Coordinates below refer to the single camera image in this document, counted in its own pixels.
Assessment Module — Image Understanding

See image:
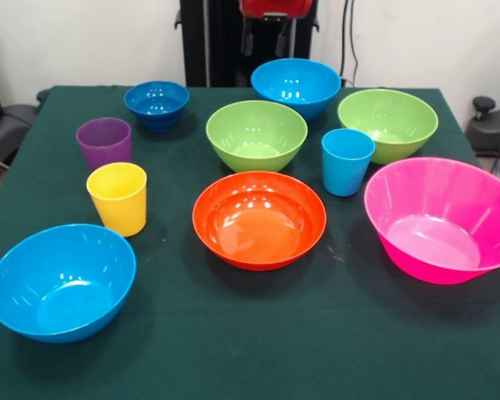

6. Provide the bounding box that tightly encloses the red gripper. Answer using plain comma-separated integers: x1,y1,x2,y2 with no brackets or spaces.
238,0,313,58

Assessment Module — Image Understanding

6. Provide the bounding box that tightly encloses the purple cup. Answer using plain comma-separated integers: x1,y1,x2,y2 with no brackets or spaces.
75,117,133,172

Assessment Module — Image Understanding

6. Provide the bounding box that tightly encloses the light blue bowl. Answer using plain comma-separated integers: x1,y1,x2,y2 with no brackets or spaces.
0,223,138,344
250,57,343,123

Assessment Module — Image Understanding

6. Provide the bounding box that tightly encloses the green bowl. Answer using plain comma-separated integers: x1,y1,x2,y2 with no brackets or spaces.
337,88,439,165
205,99,308,173

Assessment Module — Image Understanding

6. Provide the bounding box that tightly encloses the small dark blue bowl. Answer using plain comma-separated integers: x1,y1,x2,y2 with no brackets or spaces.
123,80,190,132

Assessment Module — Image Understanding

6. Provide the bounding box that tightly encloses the light blue cup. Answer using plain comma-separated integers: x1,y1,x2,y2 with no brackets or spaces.
321,128,376,198

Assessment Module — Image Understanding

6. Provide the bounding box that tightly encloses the orange bowl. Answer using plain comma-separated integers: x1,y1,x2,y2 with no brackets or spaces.
192,170,328,272

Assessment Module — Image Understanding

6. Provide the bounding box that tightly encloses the yellow cup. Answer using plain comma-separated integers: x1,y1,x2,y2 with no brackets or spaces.
86,162,148,238

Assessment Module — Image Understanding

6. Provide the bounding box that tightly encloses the pink bowl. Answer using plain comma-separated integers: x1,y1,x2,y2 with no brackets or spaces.
363,157,500,286

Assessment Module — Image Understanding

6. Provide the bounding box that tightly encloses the dark green table cloth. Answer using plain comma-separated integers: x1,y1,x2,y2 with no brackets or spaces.
0,85,500,400

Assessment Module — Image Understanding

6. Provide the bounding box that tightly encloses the black wall cable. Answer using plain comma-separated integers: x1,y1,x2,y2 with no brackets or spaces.
340,0,360,87

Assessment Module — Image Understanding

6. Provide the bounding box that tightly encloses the black pedestal leg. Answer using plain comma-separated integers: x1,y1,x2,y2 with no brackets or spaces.
0,103,38,168
465,96,500,158

